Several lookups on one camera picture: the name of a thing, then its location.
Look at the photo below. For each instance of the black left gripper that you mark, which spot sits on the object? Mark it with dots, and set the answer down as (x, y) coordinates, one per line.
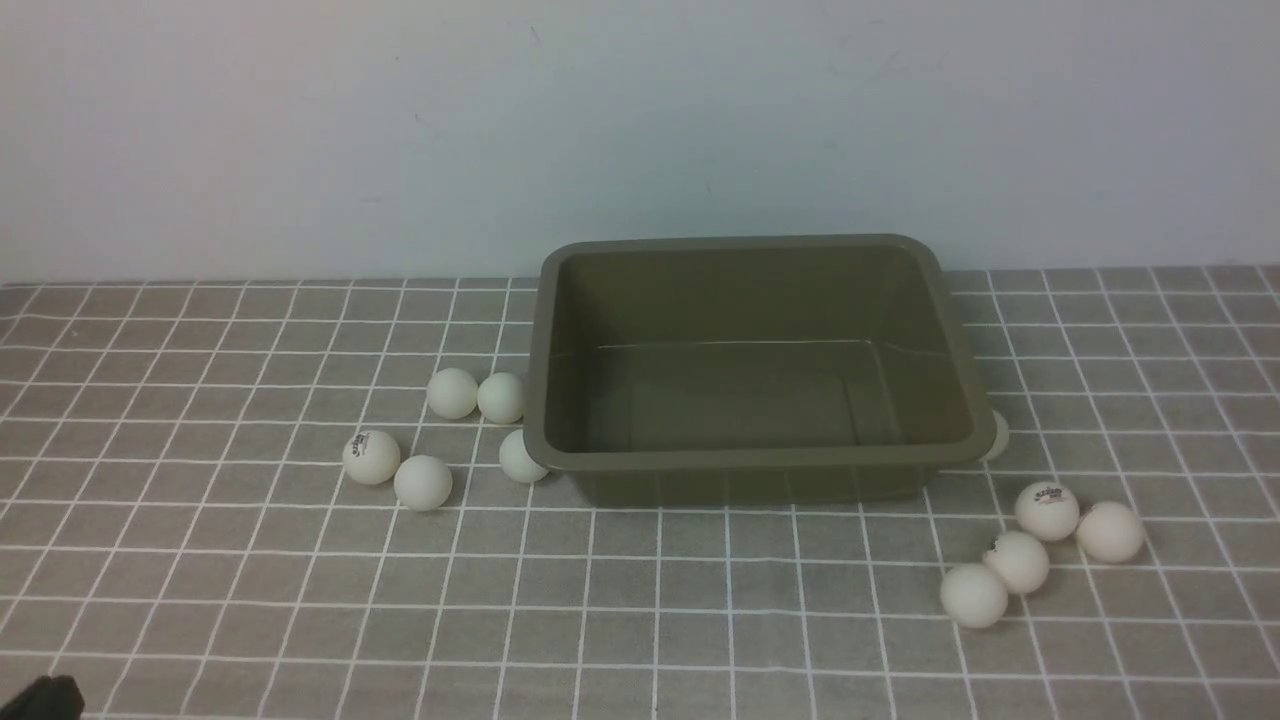
(47, 697)

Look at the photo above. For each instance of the printed white ping-pong ball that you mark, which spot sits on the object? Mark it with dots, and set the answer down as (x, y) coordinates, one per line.
(1048, 511)
(371, 457)

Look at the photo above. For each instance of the grey checkered tablecloth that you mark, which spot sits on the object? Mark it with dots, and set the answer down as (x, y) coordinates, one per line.
(180, 537)

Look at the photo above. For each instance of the olive green plastic bin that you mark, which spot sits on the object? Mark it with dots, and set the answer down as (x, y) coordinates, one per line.
(829, 368)

